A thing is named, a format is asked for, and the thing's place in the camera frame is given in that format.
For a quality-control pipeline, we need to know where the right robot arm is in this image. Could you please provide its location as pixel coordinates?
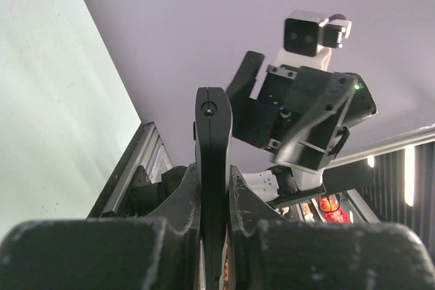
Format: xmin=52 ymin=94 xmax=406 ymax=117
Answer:
xmin=226 ymin=51 xmax=377 ymax=208

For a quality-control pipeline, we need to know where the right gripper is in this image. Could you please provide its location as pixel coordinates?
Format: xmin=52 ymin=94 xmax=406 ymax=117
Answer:
xmin=226 ymin=51 xmax=357 ymax=171

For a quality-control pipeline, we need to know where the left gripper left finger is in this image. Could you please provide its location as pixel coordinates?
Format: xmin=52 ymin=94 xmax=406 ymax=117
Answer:
xmin=1 ymin=161 xmax=203 ymax=289

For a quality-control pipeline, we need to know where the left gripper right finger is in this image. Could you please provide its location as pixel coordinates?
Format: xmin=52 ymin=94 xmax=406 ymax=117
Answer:
xmin=228 ymin=167 xmax=434 ymax=289

